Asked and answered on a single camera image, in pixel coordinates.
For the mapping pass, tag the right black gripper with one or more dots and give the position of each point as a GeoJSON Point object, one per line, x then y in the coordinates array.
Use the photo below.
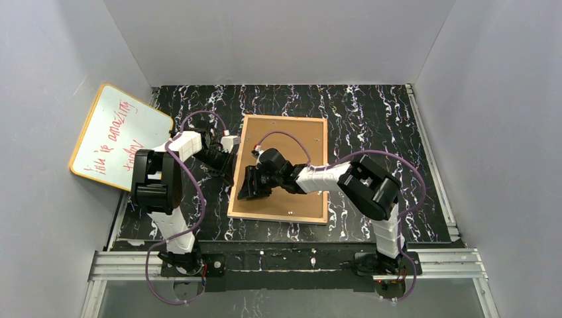
{"type": "Point", "coordinates": [258, 181]}

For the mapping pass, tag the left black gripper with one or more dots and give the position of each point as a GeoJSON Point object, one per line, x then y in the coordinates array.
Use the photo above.
{"type": "Point", "coordinates": [221, 162]}

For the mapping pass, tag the brown fibreboard backing board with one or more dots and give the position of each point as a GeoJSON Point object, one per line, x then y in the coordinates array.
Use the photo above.
{"type": "Point", "coordinates": [288, 145]}

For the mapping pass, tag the wooden picture frame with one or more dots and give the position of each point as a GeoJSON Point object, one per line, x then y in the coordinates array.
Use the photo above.
{"type": "Point", "coordinates": [281, 205]}

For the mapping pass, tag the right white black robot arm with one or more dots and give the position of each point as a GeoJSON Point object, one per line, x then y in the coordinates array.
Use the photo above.
{"type": "Point", "coordinates": [369, 188]}

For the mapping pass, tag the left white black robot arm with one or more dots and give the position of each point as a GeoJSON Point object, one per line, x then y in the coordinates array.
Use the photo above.
{"type": "Point", "coordinates": [158, 191]}

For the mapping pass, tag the yellow rimmed whiteboard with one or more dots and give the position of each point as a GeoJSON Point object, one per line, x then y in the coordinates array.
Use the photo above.
{"type": "Point", "coordinates": [117, 127]}

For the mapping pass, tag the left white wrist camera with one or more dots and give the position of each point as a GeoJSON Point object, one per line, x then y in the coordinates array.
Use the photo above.
{"type": "Point", "coordinates": [229, 142]}

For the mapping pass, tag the aluminium rail base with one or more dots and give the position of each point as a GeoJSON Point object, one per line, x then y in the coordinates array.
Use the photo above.
{"type": "Point", "coordinates": [316, 268]}

